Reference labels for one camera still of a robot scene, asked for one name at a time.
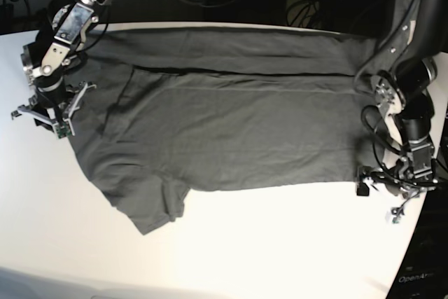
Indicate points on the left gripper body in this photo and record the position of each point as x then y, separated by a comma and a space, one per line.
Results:
396, 194

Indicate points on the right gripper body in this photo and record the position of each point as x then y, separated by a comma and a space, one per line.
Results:
54, 110

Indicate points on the grey T-shirt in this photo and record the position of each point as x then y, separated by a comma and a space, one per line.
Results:
176, 110

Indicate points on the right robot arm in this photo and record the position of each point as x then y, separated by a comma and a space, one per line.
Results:
59, 49

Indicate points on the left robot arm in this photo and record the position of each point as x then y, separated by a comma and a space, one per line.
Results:
397, 76

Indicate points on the black OpenArm base box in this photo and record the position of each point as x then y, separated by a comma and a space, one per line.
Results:
423, 272

